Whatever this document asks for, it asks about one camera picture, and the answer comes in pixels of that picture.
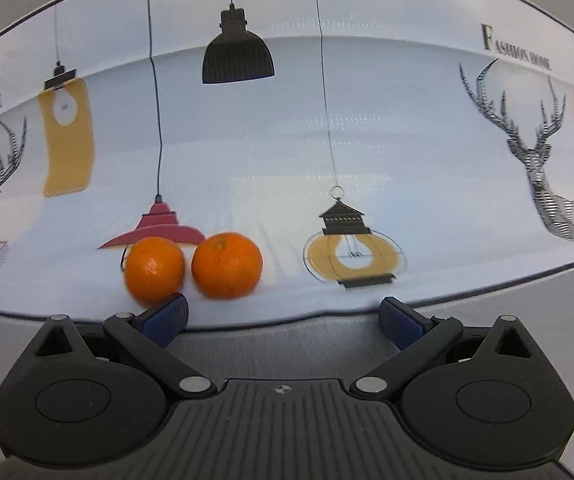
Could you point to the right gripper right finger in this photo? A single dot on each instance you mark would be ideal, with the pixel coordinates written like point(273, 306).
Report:
point(480, 397)

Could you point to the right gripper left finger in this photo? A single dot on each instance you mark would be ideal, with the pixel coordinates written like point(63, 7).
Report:
point(82, 394)

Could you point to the mandarin orange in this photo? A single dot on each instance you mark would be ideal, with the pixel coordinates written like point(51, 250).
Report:
point(153, 270)
point(227, 266)

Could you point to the deer print white cloth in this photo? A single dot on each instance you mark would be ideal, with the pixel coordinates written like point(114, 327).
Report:
point(416, 148)

